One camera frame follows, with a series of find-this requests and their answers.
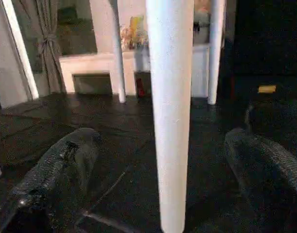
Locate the grey tied curtain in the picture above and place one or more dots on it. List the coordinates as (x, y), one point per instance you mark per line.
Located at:
(50, 60)

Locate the yellow green picture box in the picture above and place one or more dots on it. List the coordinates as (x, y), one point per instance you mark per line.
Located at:
(136, 26)

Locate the red bottle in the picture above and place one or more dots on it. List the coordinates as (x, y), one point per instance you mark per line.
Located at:
(140, 87)

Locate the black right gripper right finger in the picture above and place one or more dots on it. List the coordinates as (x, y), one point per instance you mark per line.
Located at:
(272, 182)

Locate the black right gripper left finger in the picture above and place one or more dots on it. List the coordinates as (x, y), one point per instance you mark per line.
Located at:
(54, 182)

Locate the small gold label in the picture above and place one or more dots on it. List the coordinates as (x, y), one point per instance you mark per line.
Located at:
(267, 89)

